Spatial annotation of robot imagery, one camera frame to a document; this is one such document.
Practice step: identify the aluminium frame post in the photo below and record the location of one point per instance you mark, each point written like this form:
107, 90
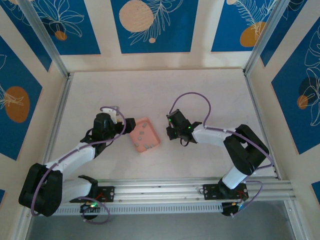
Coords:
21, 230
45, 40
296, 220
265, 35

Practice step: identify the black controller board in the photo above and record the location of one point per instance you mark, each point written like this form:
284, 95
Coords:
232, 208
90, 207

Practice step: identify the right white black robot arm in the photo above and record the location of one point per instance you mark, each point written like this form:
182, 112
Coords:
212, 136

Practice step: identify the pink plastic tray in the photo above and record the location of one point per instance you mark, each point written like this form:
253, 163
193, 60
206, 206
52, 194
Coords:
150, 135

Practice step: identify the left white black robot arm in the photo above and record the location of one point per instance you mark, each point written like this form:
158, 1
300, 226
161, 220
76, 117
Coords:
75, 157

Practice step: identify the aluminium side rail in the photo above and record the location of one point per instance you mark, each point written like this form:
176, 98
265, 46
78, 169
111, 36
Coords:
58, 117
260, 120

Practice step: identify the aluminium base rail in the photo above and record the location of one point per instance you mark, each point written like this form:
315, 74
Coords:
160, 191

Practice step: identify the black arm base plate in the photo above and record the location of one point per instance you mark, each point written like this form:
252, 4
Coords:
210, 192
107, 193

